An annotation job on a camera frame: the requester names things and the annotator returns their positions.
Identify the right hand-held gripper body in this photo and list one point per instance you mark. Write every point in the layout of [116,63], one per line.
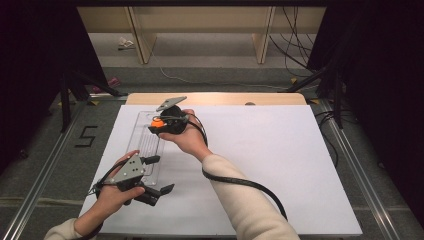
[175,121]

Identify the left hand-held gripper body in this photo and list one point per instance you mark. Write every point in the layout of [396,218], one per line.
[131,170]

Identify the orange ball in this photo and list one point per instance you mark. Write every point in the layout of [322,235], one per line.
[157,123]

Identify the clear plastic tray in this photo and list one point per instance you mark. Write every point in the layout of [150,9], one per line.
[146,146]

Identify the person's right hand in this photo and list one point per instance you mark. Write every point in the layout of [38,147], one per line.
[190,140]

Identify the person's left hand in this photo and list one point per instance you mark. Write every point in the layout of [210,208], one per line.
[111,199]

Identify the pink object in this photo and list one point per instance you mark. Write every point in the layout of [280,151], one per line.
[113,81]

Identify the white crumpled cloth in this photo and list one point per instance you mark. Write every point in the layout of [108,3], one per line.
[125,43]

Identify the black metal stand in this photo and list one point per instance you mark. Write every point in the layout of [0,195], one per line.
[65,106]
[338,100]

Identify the white board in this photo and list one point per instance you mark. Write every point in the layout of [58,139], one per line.
[266,150]

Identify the light wooden shelf unit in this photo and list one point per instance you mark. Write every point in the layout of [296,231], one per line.
[200,20]

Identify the black curtain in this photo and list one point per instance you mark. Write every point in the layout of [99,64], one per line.
[33,66]
[383,83]

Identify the aluminium floor rail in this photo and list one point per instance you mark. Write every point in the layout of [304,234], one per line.
[43,180]
[356,166]

